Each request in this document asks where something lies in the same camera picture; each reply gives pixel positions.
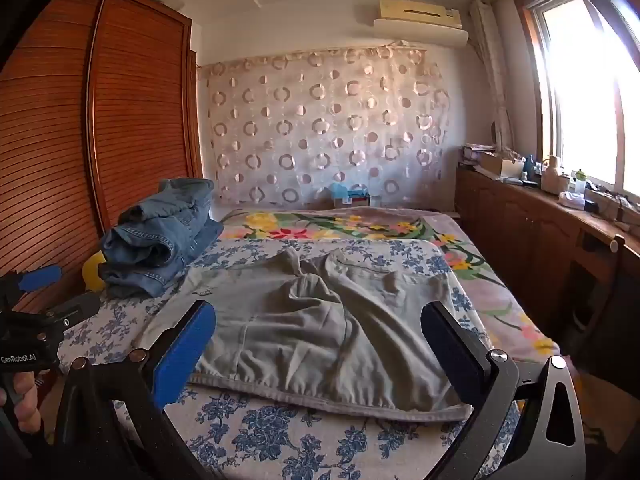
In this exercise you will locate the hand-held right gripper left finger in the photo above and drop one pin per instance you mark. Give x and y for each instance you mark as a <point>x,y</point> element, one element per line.
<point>184,355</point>

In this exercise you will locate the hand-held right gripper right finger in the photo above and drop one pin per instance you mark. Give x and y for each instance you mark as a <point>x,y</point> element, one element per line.
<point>450,352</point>

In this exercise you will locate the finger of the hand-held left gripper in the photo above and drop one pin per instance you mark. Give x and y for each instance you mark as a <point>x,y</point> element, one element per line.
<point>41,277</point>
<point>80,306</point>

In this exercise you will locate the grey pants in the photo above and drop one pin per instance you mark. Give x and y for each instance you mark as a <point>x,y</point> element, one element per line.
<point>320,330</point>

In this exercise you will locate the person's left hand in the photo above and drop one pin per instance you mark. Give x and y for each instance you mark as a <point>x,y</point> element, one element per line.
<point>22,402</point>

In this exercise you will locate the yellow plush toy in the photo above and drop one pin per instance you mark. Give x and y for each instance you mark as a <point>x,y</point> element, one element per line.
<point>92,272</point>

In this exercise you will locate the light blue folded jeans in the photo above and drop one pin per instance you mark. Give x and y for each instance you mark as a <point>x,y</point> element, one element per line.
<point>150,280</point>

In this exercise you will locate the dark blue folded jeans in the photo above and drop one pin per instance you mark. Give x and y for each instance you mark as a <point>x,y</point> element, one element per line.
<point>160,220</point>

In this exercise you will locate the blue floral bedsheet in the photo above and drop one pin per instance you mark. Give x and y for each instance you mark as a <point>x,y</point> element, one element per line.
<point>280,435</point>

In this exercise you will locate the long wooden cabinet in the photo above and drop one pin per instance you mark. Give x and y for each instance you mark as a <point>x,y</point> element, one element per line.
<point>540,240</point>

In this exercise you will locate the wooden slatted wardrobe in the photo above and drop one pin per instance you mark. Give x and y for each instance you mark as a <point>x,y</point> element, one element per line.
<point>75,135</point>

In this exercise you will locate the blue tissue box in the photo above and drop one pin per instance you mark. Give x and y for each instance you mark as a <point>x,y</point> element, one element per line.
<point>350,194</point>

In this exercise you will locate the cardboard box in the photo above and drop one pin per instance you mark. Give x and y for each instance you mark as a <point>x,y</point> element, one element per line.
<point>500,164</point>

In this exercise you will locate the stack of papers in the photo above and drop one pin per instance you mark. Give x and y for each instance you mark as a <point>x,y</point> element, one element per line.
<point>477,152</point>

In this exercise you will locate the blue bottle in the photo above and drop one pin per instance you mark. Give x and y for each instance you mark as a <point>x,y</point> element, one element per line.
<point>529,166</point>

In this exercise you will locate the white jug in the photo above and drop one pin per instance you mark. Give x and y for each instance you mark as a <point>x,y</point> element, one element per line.
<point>551,175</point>

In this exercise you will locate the green capped bottle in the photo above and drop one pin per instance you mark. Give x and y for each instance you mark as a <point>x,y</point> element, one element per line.
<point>580,180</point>

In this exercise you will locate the circle patterned curtain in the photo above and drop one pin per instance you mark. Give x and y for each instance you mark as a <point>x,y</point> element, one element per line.
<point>320,125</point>

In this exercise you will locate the white side curtain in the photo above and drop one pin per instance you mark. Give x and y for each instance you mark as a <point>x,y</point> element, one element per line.
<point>492,75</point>

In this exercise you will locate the window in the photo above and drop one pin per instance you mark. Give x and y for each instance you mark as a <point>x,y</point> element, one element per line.
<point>585,80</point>

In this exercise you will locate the wall air conditioner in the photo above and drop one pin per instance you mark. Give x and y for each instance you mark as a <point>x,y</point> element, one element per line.
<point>420,17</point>

